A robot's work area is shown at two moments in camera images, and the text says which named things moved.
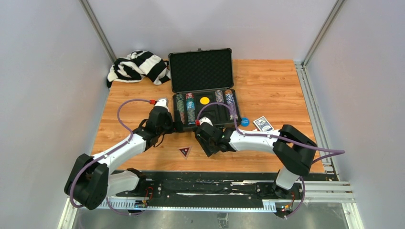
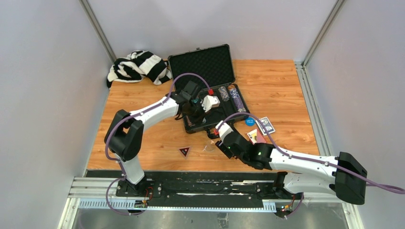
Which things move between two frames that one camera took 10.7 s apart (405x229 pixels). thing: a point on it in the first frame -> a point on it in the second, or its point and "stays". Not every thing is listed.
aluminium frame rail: (316, 117) stays
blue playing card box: (263, 124) stays
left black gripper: (176, 126) -> (199, 119)
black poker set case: (199, 77) stays
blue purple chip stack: (229, 98) -> (237, 98)
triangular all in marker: (185, 151) stays
